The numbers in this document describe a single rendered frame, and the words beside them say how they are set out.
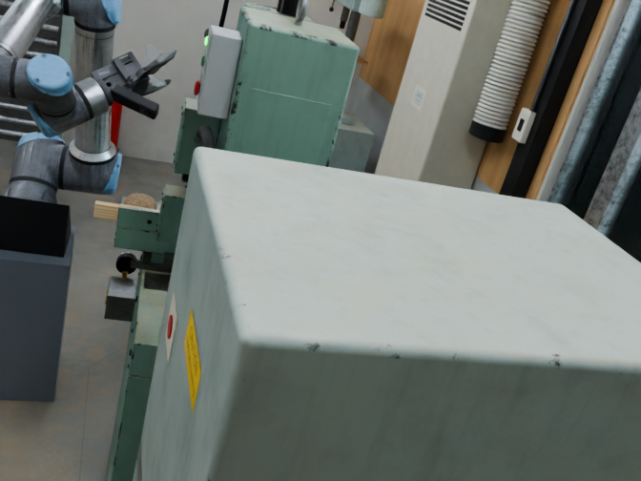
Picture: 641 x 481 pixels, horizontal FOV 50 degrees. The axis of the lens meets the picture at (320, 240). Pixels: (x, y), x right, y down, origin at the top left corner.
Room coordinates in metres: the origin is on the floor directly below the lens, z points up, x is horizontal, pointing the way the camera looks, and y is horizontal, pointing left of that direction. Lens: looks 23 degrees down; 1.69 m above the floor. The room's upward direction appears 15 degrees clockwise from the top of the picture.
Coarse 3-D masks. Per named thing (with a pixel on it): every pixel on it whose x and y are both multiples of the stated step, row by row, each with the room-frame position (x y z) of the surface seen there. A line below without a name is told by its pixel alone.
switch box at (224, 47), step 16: (208, 32) 1.41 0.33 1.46; (224, 32) 1.37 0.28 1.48; (208, 48) 1.33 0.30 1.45; (224, 48) 1.33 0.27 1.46; (240, 48) 1.34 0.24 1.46; (208, 64) 1.33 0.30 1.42; (224, 64) 1.34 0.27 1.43; (208, 80) 1.33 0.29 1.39; (224, 80) 1.34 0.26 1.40; (208, 96) 1.33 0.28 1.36; (224, 96) 1.34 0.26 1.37; (208, 112) 1.33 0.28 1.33; (224, 112) 1.34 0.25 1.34
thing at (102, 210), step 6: (96, 204) 1.62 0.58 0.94; (102, 204) 1.62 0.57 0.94; (108, 204) 1.63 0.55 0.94; (114, 204) 1.64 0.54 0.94; (96, 210) 1.62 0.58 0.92; (102, 210) 1.62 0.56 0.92; (108, 210) 1.63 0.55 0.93; (114, 210) 1.63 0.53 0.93; (96, 216) 1.62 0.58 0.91; (102, 216) 1.62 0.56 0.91; (108, 216) 1.63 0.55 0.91; (114, 216) 1.63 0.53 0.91
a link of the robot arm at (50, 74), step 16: (32, 64) 1.44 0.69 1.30; (48, 64) 1.46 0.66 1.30; (64, 64) 1.47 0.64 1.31; (16, 80) 1.42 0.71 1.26; (32, 80) 1.42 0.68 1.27; (48, 80) 1.43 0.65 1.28; (64, 80) 1.45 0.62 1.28; (16, 96) 1.44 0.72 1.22; (32, 96) 1.44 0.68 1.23; (48, 96) 1.44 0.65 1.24; (64, 96) 1.46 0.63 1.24; (48, 112) 1.48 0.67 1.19; (64, 112) 1.50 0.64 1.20
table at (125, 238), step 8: (120, 232) 1.60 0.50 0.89; (128, 232) 1.61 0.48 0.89; (136, 232) 1.62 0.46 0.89; (144, 232) 1.62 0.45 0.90; (152, 232) 1.63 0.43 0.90; (120, 240) 1.61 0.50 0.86; (128, 240) 1.61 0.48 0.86; (136, 240) 1.62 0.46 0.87; (144, 240) 1.62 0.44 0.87; (152, 240) 1.63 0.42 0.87; (128, 248) 1.61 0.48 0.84; (136, 248) 1.62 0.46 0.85; (144, 248) 1.62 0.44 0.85; (152, 248) 1.63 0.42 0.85; (160, 248) 1.63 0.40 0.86; (168, 248) 1.64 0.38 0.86
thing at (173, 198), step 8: (168, 184) 1.53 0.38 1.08; (168, 192) 1.48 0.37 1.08; (176, 192) 1.50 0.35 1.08; (184, 192) 1.51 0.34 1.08; (168, 200) 1.46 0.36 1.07; (176, 200) 1.47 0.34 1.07; (160, 208) 1.49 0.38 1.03; (168, 208) 1.46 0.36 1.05; (176, 208) 1.47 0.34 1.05; (160, 216) 1.47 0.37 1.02; (168, 216) 1.47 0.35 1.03; (176, 216) 1.47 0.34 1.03; (160, 224) 1.46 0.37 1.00; (168, 224) 1.47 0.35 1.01; (176, 224) 1.47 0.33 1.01; (160, 232) 1.46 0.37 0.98; (168, 232) 1.47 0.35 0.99; (176, 232) 1.47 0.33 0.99; (160, 240) 1.46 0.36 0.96; (168, 240) 1.47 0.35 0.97; (176, 240) 1.47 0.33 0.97
